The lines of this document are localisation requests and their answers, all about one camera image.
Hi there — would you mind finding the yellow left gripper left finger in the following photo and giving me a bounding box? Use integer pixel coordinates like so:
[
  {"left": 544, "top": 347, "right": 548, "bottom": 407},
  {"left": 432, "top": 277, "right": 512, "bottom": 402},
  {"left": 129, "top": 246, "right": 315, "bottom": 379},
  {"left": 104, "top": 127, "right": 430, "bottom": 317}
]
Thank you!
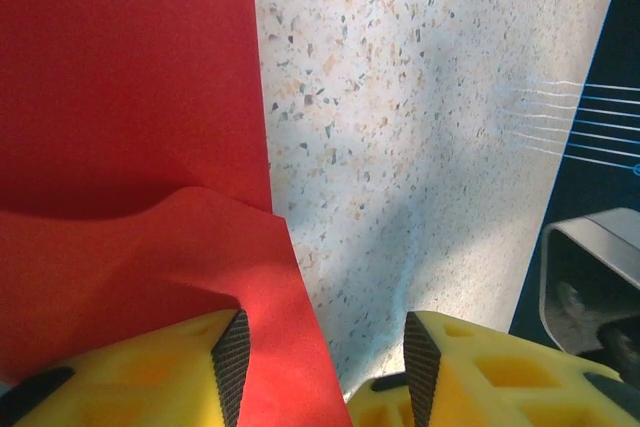
[{"left": 0, "top": 308, "right": 251, "bottom": 427}]

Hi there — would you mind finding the aluminium frame post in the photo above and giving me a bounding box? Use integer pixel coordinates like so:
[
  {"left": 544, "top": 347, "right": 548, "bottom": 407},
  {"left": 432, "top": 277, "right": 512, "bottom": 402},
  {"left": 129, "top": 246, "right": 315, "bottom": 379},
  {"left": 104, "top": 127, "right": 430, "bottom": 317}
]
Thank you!
[{"left": 542, "top": 206, "right": 640, "bottom": 364}]

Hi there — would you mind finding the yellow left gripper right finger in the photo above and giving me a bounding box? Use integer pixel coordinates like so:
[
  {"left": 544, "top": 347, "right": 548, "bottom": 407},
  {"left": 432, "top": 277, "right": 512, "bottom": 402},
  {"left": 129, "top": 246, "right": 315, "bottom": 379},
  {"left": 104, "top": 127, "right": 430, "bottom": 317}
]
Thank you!
[{"left": 347, "top": 310, "right": 640, "bottom": 427}]

